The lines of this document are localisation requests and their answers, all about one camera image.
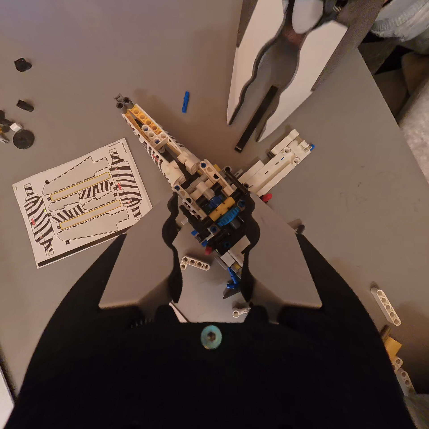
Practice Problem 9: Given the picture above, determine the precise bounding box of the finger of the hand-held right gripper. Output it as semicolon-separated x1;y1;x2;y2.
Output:
226;0;293;126
256;20;349;143

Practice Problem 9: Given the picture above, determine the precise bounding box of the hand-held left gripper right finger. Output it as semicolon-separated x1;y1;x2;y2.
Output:
240;193;323;310

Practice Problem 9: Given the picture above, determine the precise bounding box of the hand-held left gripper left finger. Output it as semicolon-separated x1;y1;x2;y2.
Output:
99;193;183;309

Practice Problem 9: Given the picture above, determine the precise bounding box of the long black lego beam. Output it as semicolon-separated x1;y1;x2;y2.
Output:
235;86;279;153

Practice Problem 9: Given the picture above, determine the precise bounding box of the zebra striped lego helicopter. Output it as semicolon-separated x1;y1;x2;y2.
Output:
115;94;272;299

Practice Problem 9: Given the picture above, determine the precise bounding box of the white lego skid assembly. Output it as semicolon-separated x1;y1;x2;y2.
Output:
240;129;315;195

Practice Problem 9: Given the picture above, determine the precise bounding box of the white angled lego beam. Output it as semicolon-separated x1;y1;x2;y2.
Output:
180;256;210;271

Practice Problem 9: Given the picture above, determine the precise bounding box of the short white lego beam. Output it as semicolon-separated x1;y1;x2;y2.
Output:
371;288;402;326

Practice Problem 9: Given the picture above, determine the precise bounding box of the yellow lego panel piece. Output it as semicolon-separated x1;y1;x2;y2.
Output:
382;335;402;361

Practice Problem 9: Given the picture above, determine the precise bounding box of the long white lego beam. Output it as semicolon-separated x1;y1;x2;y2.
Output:
392;357;415;395

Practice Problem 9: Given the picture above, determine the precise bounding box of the small grey black lego assembly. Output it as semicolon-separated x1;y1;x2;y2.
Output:
0;109;23;145

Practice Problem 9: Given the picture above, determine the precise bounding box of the zebra sticker sheet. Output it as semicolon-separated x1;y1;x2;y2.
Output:
12;138;152;269

